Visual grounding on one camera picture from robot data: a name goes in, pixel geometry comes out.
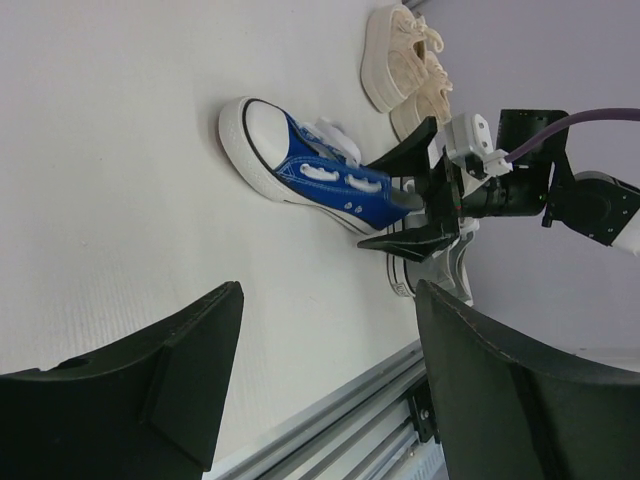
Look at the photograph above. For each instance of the aluminium rail frame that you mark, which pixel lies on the aluminium rail frame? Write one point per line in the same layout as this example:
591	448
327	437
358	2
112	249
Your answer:
373	427

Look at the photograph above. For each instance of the left grey canvas sneaker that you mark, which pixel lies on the left grey canvas sneaker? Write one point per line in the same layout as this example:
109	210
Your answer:
445	268

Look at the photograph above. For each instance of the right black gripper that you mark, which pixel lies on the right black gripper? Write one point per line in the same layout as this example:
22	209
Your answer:
519	193

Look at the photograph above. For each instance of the blue canvas sneaker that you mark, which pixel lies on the blue canvas sneaker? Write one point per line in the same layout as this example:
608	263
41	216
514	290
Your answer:
287	161

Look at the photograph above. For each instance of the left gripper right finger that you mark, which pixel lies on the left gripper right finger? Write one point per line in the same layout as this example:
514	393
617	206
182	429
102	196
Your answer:
508	406

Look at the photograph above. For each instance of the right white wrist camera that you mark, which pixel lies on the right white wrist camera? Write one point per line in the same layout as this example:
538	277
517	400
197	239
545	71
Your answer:
468	145

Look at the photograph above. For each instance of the beige sneaker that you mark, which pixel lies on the beige sneaker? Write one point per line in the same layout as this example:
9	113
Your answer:
429	100
394	62

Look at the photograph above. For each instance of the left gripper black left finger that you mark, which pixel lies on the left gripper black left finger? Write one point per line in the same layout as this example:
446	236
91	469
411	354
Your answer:
148	406

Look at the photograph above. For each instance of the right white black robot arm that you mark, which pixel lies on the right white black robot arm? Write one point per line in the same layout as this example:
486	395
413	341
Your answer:
593	204

